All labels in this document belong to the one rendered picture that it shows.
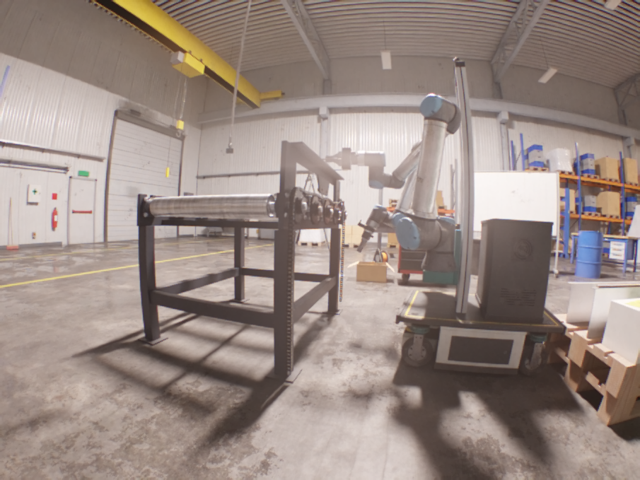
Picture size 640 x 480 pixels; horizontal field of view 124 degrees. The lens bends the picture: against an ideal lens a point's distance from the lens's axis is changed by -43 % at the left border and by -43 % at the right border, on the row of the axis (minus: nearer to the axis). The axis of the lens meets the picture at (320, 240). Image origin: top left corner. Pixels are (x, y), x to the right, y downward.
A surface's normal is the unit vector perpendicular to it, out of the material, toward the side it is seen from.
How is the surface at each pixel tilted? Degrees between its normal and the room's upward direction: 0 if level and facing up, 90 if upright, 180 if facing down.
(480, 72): 90
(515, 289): 90
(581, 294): 90
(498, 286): 90
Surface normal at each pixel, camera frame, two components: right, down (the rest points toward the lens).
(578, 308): -0.23, 0.05
